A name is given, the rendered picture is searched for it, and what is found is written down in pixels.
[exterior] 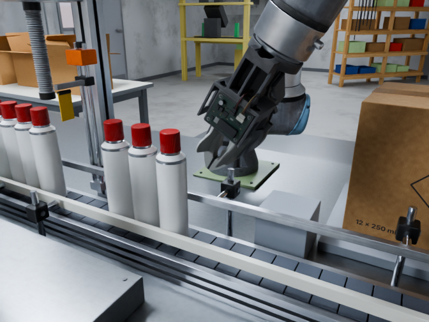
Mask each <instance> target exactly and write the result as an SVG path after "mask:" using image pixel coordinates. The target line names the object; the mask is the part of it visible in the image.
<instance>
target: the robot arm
mask: <svg viewBox="0 0 429 322"><path fill-rule="evenodd" d="M347 1H348V0H269V1H268V3H267V5H266V7H265V8H264V11H263V12H262V14H261V16H260V18H259V20H258V21H257V23H256V25H255V27H254V32H255V33H254V34H253V35H252V37H251V39H250V41H249V42H248V48H247V50H246V52H245V54H244V56H243V57H242V59H241V61H240V63H239V64H238V66H237V68H236V70H235V72H234V74H233V76H230V77H226V78H223V79H220V80H216V81H214V82H213V85H212V86H211V88H210V90H209V92H208V94H207V96H206V98H205V100H204V101H203V103H202V105H201V107H200V109H199V111H198V113H197V115H198V116H200V115H201V114H204V113H206V115H205V116H204V121H206V122H207V123H209V124H210V126H209V129H208V131H207V134H206V136H205V137H204V138H203V139H202V140H201V141H200V142H199V143H198V145H197V147H196V152H197V153H200V152H204V161H205V166H206V168H207V169H209V170H210V171H211V172H212V173H214V174H217V175H219V176H226V177H228V168H234V177H240V176H247V175H250V174H253V173H255V172H256V171H257V170H258V168H259V161H258V158H257V154H256V152H255V148H256V147H258V146H259V145H260V144H262V142H263V141H264V140H265V138H266V137H267V135H285V136H288V135H299V134H301V133H302V132H303V131H304V130H305V128H306V125H307V122H308V118H309V114H310V95H309V94H307V93H305V91H306V89H305V87H304V86H303V85H302V84H301V69H302V66H303V62H305V61H307V60H308V59H309V57H310V56H311V55H312V53H313V51H314V50H315V48H316V49H317V50H321V49H322V48H323V46H324V43H323V42H322V41H320V39H321V38H322V37H323V36H324V35H325V33H326V32H327V31H328V29H329V28H330V27H331V25H332V24H333V22H334V21H335V19H336V18H337V16H338V15H339V13H340V12H341V10H342V9H343V7H344V6H345V5H346V3H347ZM213 91H214V94H213V96H212V98H211V99H210V101H209V103H208V105H206V103H207V101H208V99H209V97H210V95H211V93H212V92H213ZM205 105H206V106H205Z"/></svg>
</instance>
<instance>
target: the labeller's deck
mask: <svg viewBox="0 0 429 322"><path fill-rule="evenodd" d="M144 300H145V298H144V285H143V278H142V276H141V275H138V274H136V273H133V272H131V271H128V270H125V269H124V268H121V267H119V266H116V265H114V264H111V263H108V262H106V261H104V260H102V259H99V258H97V257H94V256H91V255H89V254H86V253H85V252H82V251H79V250H77V249H75V248H72V247H69V246H67V245H65V244H62V243H59V242H58V241H55V240H52V239H50V238H47V237H45V236H43V235H40V234H38V233H35V232H33V231H30V230H28V229H26V228H23V227H20V226H18V225H16V224H13V223H11V222H8V221H6V220H3V219H1V218H0V322H124V321H125V320H126V319H127V318H128V317H129V316H130V315H131V314H132V313H133V312H134V311H135V310H136V309H137V308H138V307H139V306H140V305H141V304H142V303H143V302H144Z"/></svg>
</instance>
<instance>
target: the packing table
mask: <svg viewBox="0 0 429 322"><path fill-rule="evenodd" d="M112 82H113V88H114V89H112V99H113V104H114V103H118V102H122V101H125V100H129V99H132V98H136V97H138V98H139V114H140V123H147V124H149V115H148V106H147V88H151V87H154V83H151V82H139V81H132V80H121V79H112ZM38 92H39V88H34V87H28V86H18V83H14V84H7V85H0V99H1V101H2V102H5V101H16V102H17V104H32V105H33V107H47V108H48V110H49V111H56V112H61V111H60V107H59V100H58V95H57V93H56V98H55V99H53V100H40V97H39V93H38ZM71 99H72V104H73V111H74V116H76V117H79V113H80V112H83V110H82V101H81V96H79V95H71Z"/></svg>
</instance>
